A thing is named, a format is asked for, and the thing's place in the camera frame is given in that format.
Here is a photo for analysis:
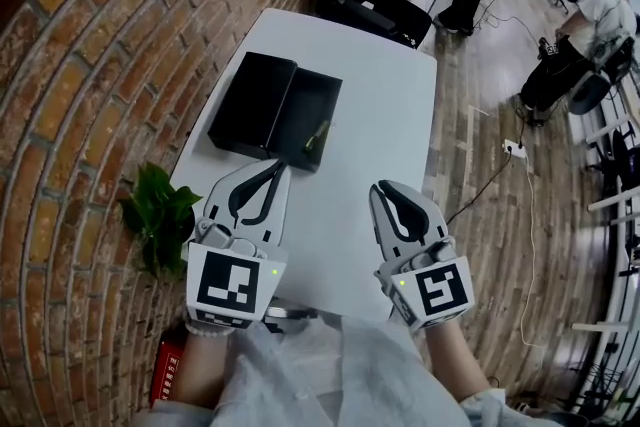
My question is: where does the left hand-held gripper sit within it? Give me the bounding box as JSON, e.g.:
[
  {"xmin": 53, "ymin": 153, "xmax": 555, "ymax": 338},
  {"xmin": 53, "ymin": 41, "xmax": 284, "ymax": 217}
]
[{"xmin": 186, "ymin": 157, "xmax": 293, "ymax": 331}]

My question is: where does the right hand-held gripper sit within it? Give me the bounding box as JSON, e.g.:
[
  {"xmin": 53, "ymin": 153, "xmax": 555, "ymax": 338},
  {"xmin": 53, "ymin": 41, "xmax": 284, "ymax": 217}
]
[{"xmin": 368, "ymin": 181, "xmax": 476, "ymax": 332}]

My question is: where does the black box lid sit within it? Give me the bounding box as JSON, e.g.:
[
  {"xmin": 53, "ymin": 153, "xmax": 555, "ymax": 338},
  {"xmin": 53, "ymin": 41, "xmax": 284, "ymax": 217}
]
[{"xmin": 207, "ymin": 51, "xmax": 300, "ymax": 162}]

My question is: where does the black box base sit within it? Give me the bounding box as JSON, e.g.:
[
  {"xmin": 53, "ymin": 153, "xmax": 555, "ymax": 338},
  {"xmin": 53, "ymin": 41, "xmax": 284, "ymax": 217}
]
[{"xmin": 264, "ymin": 67, "xmax": 344, "ymax": 174}]

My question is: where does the person's left forearm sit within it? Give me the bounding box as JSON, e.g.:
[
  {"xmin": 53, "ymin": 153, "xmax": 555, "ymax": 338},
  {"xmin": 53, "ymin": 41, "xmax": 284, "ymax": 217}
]
[{"xmin": 172, "ymin": 332, "xmax": 231, "ymax": 409}]

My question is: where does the person's right forearm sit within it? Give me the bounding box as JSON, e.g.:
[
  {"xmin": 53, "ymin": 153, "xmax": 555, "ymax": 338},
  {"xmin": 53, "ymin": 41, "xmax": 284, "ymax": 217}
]
[{"xmin": 423, "ymin": 322, "xmax": 491, "ymax": 401}]

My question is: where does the red fire extinguisher box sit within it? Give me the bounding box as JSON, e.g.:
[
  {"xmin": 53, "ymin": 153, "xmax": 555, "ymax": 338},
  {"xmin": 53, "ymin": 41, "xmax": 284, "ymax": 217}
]
[{"xmin": 148, "ymin": 332, "xmax": 189, "ymax": 409}]

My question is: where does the green potted plant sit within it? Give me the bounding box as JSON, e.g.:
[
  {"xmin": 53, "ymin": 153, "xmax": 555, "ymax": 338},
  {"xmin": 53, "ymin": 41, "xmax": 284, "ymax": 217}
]
[{"xmin": 118, "ymin": 162, "xmax": 204, "ymax": 281}]

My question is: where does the white power strip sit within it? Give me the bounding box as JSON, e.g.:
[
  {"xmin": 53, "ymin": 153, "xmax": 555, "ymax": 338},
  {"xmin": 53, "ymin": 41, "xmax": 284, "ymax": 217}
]
[{"xmin": 502, "ymin": 139, "xmax": 529, "ymax": 161}]

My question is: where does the light grey shirt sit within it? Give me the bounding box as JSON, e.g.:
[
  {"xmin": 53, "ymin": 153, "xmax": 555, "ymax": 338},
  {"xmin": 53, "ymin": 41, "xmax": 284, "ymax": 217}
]
[{"xmin": 149, "ymin": 314, "xmax": 566, "ymax": 427}]

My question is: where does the black and white round chair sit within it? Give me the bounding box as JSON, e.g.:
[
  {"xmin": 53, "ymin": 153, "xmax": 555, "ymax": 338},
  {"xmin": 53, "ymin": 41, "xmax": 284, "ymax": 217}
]
[{"xmin": 567, "ymin": 69, "xmax": 614, "ymax": 116}]

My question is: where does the black cable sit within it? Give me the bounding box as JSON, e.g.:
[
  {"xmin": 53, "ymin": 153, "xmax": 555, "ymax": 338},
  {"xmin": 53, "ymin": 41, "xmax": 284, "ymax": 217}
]
[{"xmin": 444, "ymin": 154, "xmax": 514, "ymax": 226}]

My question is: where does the white cable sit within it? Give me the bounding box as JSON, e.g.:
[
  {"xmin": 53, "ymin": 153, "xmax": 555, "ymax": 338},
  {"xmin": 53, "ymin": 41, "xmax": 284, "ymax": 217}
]
[{"xmin": 519, "ymin": 159, "xmax": 544, "ymax": 349}]

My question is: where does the white bead bracelet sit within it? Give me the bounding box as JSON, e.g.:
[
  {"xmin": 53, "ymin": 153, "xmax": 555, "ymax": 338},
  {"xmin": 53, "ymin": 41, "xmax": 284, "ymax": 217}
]
[{"xmin": 182, "ymin": 320, "xmax": 236, "ymax": 340}]

